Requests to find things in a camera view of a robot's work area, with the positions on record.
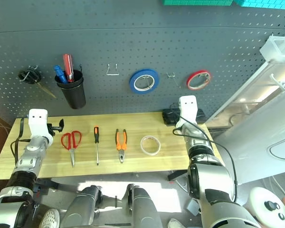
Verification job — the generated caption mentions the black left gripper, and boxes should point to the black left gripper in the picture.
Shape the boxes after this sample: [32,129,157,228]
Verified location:
[47,118,65,136]

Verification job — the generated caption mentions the red handled scissors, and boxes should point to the red handled scissors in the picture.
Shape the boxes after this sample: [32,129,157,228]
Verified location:
[60,130,83,168]

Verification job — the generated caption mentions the orange black screwdriver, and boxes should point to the orange black screwdriver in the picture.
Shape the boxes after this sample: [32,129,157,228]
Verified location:
[93,126,101,166]

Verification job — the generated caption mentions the orange handled pliers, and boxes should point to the orange handled pliers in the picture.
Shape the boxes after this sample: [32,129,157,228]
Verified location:
[114,128,128,164]

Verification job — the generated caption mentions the white tape roll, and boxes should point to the white tape roll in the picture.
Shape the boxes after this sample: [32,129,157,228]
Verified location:
[140,135,162,157]

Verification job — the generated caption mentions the grey pegboard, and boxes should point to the grey pegboard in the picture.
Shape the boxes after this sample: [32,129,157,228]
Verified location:
[0,0,285,125]

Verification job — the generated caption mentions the black plastic cup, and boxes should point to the black plastic cup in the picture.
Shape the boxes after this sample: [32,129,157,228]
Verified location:
[55,69,87,110]

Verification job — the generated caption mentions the blue tape roll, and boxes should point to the blue tape roll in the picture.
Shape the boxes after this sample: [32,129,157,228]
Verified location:
[129,68,160,94]

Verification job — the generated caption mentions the grey robot left leg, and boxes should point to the grey robot left leg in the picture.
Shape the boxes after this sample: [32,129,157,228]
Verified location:
[60,184,103,228]

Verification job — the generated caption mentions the grey robot leg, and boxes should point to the grey robot leg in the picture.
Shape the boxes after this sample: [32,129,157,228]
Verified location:
[60,184,103,228]
[126,183,164,228]

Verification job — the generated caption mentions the white mesh shoe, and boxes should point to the white mesh shoe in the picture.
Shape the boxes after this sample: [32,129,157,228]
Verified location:
[167,218,189,228]
[38,208,61,228]

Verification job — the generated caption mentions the black tool case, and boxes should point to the black tool case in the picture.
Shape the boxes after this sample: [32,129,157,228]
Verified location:
[161,108,207,126]

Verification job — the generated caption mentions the grey robot right leg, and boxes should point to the grey robot right leg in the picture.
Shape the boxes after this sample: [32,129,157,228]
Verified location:
[126,183,164,228]

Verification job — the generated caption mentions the double prong metal hook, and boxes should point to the double prong metal hook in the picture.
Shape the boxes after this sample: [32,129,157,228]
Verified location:
[166,72,181,88]

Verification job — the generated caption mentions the white paper sheet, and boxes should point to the white paper sheet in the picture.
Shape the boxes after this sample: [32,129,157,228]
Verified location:
[118,182,182,214]

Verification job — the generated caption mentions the red tape roll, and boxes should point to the red tape roll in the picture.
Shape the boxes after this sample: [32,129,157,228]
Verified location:
[186,69,212,91]

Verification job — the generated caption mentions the teal storage box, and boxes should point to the teal storage box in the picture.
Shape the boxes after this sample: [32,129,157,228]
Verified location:
[161,0,234,6]

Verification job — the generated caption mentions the white cabinet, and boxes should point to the white cabinet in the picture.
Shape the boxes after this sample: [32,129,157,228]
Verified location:
[205,30,285,185]

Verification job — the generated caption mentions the white round device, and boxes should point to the white round device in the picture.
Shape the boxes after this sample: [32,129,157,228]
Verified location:
[248,186,285,228]

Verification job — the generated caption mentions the translucent plastic bin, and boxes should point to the translucent plastic bin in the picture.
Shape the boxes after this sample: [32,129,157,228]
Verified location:
[259,36,285,64]

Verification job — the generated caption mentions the cyan storage box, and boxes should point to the cyan storage box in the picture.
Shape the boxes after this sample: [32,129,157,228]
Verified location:
[238,0,285,8]

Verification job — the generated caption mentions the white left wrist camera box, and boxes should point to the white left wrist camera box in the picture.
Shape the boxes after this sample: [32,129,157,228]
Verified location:
[28,108,55,145]

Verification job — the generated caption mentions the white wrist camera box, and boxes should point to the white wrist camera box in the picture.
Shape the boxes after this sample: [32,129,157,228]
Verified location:
[28,108,55,145]
[175,95,199,131]

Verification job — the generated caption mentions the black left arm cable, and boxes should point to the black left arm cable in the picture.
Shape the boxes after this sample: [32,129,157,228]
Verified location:
[10,117,32,165]

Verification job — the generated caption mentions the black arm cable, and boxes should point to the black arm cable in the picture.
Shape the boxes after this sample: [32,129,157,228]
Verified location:
[170,102,238,203]
[10,117,32,165]

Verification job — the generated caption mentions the blue handled screwdriver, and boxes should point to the blue handled screwdriver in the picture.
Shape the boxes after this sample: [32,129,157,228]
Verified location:
[53,65,68,84]

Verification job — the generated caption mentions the black handled scissors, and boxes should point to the black handled scissors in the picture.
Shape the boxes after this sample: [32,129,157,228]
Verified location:
[18,65,57,99]

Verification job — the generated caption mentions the grey cable bundle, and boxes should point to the grey cable bundle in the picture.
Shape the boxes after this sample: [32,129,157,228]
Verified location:
[0,118,11,135]

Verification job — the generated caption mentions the clear red handled screwdriver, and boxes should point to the clear red handled screwdriver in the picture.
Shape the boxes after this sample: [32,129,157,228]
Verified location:
[62,53,75,83]

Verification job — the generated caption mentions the wire loop pliers hook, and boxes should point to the wire loop pliers hook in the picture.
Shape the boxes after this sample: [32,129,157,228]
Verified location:
[105,63,120,76]

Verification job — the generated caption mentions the black table leg bracket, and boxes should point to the black table leg bracket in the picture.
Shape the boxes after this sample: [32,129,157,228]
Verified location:
[167,169,189,183]

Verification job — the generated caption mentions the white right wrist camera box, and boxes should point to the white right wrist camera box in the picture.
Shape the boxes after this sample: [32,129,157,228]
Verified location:
[175,95,199,131]

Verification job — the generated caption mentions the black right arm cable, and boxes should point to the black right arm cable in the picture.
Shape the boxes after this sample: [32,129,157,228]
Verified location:
[170,102,238,203]

